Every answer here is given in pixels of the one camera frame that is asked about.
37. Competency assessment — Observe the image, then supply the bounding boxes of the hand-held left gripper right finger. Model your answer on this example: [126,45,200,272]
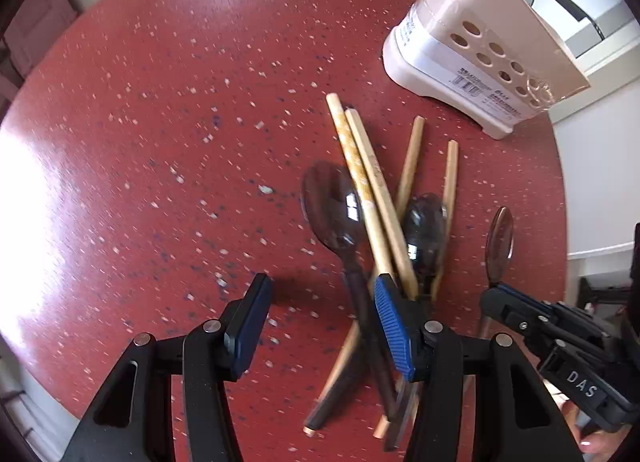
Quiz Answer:
[374,273,586,462]

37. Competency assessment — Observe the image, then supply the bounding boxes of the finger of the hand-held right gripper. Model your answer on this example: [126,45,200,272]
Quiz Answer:
[494,282,558,323]
[481,288,546,343]

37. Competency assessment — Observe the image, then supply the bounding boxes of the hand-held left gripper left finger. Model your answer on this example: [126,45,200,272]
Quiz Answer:
[60,272,273,462]

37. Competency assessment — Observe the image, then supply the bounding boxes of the large dark metal spoon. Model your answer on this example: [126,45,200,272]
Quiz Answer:
[301,161,401,425]

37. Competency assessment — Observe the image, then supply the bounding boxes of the plain bamboo chopstick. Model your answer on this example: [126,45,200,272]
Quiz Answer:
[303,116,426,439]
[374,140,460,439]

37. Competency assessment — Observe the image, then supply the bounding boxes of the patterned wooden chopstick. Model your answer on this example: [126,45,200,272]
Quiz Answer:
[345,109,420,299]
[326,94,401,283]

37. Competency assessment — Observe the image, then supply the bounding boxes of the beige plastic utensil holder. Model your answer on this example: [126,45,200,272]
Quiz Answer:
[382,0,592,140]

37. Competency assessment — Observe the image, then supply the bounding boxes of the person's right hand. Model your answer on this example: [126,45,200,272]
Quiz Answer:
[561,401,619,455]

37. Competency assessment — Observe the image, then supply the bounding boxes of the kitchen counter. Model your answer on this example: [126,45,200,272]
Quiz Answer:
[520,0,636,73]

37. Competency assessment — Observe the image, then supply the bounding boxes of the stack of pink plastic stools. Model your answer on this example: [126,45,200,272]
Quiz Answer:
[2,0,81,93]

